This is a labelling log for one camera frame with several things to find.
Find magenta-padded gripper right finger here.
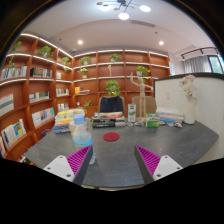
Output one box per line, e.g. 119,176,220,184
133,144,184,186

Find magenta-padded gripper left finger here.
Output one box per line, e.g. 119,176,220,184
43,144,95,187

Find clear blue-capped water bottle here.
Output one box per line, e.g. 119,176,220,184
68,113,96,165

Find green-white tissue box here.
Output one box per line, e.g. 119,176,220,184
145,113,161,129

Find flat round red coaster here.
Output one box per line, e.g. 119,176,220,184
102,131,121,143

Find stack of colourful books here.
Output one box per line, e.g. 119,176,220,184
53,108,86,135

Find stack of dark books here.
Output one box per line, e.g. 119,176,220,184
90,111,127,129

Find stack of white books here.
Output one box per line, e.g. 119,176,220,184
155,106,185,125

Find tan chair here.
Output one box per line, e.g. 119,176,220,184
131,95,158,118

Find wooden artist mannequin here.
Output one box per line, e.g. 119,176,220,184
129,72,155,124

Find white vase with flowers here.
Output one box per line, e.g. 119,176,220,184
179,74,198,125

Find dark office chair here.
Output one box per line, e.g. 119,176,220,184
98,95,126,116

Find wooden shelf unit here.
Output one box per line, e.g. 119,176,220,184
0,32,172,162

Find white partition with dark top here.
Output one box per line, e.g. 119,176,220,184
153,72,224,164

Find grey curtain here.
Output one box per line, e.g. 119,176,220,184
183,55,213,75

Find black ceiling track light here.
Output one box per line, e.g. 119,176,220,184
181,46,220,61

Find ceiling air vent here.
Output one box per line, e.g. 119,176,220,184
129,19,156,29

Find ceiling chandelier lights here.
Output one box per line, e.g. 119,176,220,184
96,0,152,21

